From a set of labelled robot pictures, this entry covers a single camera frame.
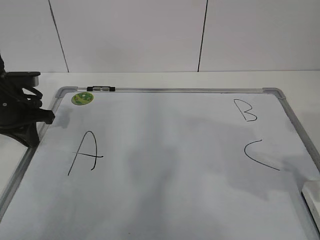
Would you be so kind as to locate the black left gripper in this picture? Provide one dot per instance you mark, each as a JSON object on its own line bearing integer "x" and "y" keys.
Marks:
{"x": 20, "y": 111}

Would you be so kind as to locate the white whiteboard eraser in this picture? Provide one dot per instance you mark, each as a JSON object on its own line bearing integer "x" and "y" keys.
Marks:
{"x": 311, "y": 194}

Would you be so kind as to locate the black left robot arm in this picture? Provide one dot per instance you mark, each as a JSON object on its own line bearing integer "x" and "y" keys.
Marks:
{"x": 1, "y": 65}

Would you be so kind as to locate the round green magnet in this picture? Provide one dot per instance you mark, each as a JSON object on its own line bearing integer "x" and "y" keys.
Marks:
{"x": 82, "y": 98}

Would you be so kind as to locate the black whiteboard marker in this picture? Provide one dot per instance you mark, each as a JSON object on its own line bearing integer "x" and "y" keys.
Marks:
{"x": 97, "y": 89}

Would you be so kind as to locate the white magnetic whiteboard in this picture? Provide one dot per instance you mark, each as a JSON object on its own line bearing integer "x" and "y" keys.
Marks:
{"x": 165, "y": 164}

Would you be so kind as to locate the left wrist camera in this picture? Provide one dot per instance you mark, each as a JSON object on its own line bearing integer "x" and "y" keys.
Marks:
{"x": 24, "y": 78}

